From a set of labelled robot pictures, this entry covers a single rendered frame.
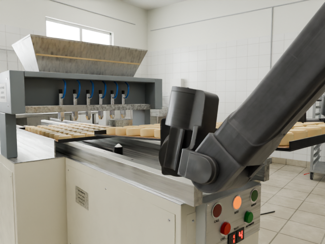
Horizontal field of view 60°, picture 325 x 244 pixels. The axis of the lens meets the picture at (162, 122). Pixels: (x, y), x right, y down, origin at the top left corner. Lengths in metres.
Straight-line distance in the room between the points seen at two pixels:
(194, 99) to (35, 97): 0.95
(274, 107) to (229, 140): 0.06
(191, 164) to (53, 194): 0.96
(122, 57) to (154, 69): 4.91
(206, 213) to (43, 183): 0.74
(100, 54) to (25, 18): 3.56
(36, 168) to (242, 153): 0.98
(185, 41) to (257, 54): 1.50
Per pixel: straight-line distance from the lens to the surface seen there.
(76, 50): 1.29
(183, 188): 0.66
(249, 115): 0.34
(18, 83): 1.17
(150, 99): 1.49
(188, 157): 0.36
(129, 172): 0.83
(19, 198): 1.22
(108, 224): 0.97
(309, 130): 0.59
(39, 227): 1.29
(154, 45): 6.37
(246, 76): 5.18
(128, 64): 1.43
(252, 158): 0.34
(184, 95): 0.39
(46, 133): 1.39
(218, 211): 0.72
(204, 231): 0.71
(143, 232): 0.81
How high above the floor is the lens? 1.08
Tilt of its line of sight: 5 degrees down
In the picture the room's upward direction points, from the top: straight up
